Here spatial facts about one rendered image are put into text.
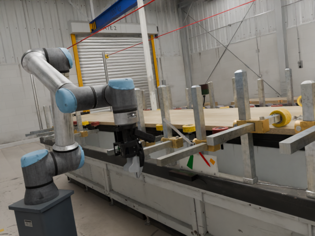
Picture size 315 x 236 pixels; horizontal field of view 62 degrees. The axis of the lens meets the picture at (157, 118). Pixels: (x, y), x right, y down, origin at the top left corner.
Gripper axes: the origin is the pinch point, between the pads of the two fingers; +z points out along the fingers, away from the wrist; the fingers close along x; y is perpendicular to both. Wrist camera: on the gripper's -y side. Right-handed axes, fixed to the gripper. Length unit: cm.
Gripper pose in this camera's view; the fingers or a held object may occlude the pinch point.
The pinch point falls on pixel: (138, 173)
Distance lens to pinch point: 102.6
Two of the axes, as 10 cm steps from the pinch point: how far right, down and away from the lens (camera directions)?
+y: -7.5, 1.7, -6.4
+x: 6.5, 0.0, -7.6
